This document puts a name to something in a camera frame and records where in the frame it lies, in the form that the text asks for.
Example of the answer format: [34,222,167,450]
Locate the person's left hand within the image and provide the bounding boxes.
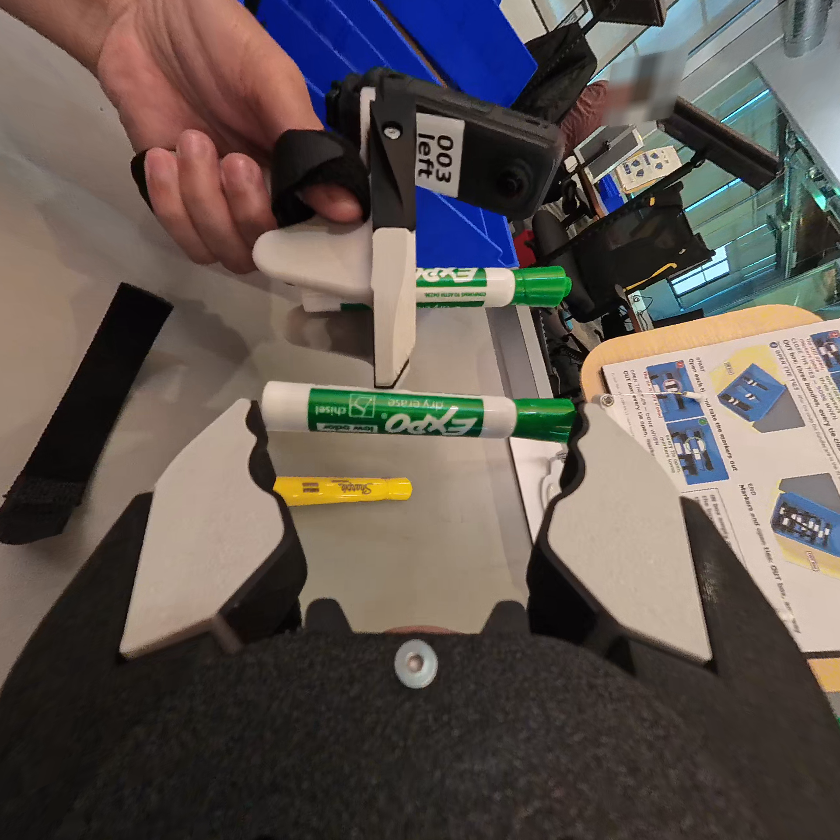
[98,0,366,275]

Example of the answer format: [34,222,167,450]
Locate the grey laptop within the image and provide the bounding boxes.
[574,125,645,183]

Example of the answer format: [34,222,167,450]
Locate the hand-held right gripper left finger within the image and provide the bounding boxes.
[118,399,308,660]

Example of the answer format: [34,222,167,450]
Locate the green dry erase marker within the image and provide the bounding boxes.
[261,382,577,442]
[338,265,573,313]

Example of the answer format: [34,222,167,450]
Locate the black hook-and-loop strap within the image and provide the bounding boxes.
[0,282,175,546]

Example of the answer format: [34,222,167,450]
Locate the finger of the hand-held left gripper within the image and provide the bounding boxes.
[373,228,419,389]

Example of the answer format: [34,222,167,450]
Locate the yellow highlighter marker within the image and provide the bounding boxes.
[272,476,413,508]

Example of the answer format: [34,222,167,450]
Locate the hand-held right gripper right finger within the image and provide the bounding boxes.
[527,402,714,664]

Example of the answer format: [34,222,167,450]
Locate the grey desk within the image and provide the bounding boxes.
[0,10,581,686]

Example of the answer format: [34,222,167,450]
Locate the person's left forearm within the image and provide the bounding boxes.
[0,0,155,63]

